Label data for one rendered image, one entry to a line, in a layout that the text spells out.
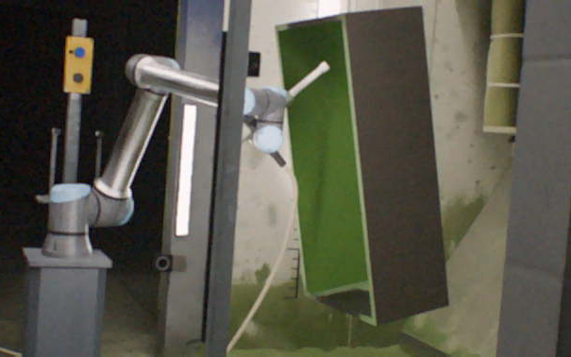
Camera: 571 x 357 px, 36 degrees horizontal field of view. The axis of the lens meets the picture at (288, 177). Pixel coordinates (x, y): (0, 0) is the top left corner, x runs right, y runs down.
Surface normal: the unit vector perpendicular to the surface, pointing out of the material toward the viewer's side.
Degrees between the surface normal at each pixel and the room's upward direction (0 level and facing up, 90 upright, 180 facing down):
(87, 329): 90
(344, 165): 90
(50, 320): 90
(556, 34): 90
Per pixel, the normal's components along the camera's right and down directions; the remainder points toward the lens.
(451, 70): 0.35, 0.07
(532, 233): -0.93, -0.05
